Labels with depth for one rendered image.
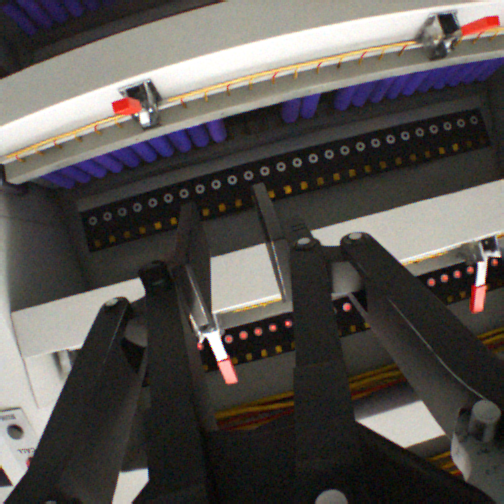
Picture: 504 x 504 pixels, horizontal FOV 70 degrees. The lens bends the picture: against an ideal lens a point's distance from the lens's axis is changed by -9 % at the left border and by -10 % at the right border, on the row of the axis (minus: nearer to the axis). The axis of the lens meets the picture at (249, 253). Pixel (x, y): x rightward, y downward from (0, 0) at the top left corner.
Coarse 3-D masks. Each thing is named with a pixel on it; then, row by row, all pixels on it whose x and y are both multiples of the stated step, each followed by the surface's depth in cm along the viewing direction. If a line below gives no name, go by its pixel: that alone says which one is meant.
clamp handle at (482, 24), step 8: (488, 16) 23; (496, 16) 23; (472, 24) 25; (480, 24) 24; (488, 24) 24; (496, 24) 24; (456, 32) 28; (464, 32) 26; (472, 32) 26; (448, 40) 30; (448, 48) 30
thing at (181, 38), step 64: (256, 0) 29; (320, 0) 29; (384, 0) 28; (448, 0) 28; (64, 64) 29; (128, 64) 29; (192, 64) 29; (256, 64) 32; (0, 128) 29; (64, 128) 33; (384, 128) 47; (0, 192) 37; (128, 192) 48
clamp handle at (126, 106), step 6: (114, 102) 24; (120, 102) 24; (126, 102) 24; (132, 102) 25; (138, 102) 27; (114, 108) 24; (120, 108) 24; (126, 108) 24; (132, 108) 25; (138, 108) 27; (144, 108) 29; (120, 114) 26; (126, 114) 27; (144, 114) 31; (144, 120) 31; (150, 120) 31
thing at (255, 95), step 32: (320, 64) 33; (352, 64) 34; (384, 64) 34; (416, 64) 34; (448, 64) 35; (224, 96) 34; (256, 96) 34; (288, 96) 35; (128, 128) 35; (160, 128) 34; (32, 160) 35; (64, 160) 35
